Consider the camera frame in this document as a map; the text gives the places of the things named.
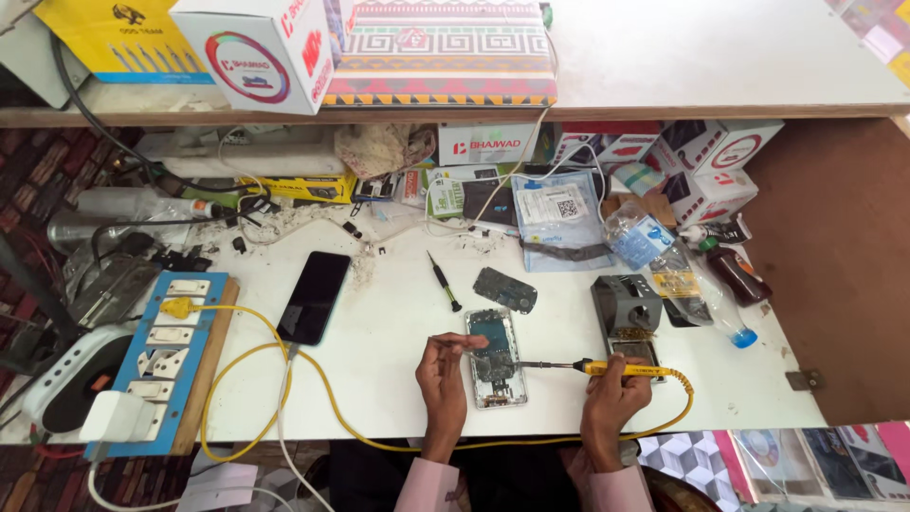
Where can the person's left hand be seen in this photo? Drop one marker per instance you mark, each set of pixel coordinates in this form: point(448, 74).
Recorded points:
point(441, 384)

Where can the person's right hand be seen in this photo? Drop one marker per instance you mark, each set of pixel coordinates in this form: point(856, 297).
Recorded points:
point(611, 416)

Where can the yellow soldering iron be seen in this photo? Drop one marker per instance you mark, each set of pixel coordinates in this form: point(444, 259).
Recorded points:
point(604, 368)

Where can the opened phone with circuit board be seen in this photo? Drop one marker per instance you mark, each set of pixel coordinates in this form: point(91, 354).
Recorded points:
point(497, 387)

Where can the cube pattern sheet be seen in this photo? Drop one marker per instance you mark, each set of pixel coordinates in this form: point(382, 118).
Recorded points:
point(686, 462)

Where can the black green screwdriver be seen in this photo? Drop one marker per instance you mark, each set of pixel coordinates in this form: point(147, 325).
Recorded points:
point(444, 282)

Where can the grey soldering iron stand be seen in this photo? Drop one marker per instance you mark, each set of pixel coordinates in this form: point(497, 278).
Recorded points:
point(625, 306)

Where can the grey phone cover plate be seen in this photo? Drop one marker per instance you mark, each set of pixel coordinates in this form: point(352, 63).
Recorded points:
point(505, 289)

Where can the black smartphone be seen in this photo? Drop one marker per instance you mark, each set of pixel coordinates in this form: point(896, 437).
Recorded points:
point(314, 297)

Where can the clear plastic water bottle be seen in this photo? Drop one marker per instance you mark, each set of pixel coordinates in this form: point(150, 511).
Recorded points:
point(640, 242)

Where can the black pouch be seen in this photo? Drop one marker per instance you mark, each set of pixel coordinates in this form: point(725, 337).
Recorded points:
point(490, 203)

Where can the green white packet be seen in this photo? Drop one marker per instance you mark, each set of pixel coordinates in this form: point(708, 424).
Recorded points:
point(446, 195)

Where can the dark brown bottle green cap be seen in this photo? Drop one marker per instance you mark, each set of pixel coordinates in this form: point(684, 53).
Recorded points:
point(739, 277)

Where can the metal hinge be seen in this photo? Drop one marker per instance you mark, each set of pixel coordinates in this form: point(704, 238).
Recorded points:
point(805, 380)

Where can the blue antistatic bag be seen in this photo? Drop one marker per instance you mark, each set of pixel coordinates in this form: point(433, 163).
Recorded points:
point(561, 213)

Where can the row of phone covers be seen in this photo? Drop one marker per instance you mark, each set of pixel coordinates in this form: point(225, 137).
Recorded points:
point(817, 462)

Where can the small white bottle black label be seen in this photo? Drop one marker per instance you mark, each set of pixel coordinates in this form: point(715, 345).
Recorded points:
point(714, 231)

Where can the yellow black box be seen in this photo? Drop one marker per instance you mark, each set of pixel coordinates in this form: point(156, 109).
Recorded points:
point(306, 188)

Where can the crumpled beige cloth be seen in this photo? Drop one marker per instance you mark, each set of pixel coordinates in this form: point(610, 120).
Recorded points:
point(380, 149)

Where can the long white red-print box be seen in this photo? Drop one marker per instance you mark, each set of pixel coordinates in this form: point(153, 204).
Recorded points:
point(487, 144)

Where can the white paper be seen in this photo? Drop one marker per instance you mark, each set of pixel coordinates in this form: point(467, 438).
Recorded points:
point(217, 487)

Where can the small white red-print box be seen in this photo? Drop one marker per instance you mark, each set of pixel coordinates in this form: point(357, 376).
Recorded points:
point(714, 192)

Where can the blue switchboard on wood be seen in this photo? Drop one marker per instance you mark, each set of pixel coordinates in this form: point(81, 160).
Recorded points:
point(174, 370)

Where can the white box with phone picture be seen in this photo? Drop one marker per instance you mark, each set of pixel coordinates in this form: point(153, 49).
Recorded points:
point(604, 146)

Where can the white box with red circle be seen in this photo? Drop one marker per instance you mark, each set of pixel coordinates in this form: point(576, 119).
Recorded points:
point(725, 146)

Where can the patterned colourful box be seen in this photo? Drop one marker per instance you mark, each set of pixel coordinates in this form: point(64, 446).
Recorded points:
point(441, 57)

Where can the white charger adapter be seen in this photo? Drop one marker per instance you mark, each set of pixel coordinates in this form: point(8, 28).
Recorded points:
point(114, 416)

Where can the metal plate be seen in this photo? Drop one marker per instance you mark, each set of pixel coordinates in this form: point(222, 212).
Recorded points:
point(114, 291)

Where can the white glue bottle orange cap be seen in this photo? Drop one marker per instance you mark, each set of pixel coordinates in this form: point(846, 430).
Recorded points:
point(135, 203)

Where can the clear cylindrical bottle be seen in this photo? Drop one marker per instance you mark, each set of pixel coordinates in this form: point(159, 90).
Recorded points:
point(106, 229)

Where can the white black rounded device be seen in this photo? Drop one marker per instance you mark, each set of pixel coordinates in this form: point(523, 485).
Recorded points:
point(67, 377)

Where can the heap of colourful packets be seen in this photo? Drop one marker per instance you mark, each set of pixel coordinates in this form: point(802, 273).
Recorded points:
point(878, 32)

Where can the yellow tool box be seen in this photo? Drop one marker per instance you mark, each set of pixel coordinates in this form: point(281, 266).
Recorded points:
point(121, 42)

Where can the grey machine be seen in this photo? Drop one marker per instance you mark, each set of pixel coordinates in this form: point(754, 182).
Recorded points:
point(32, 57)

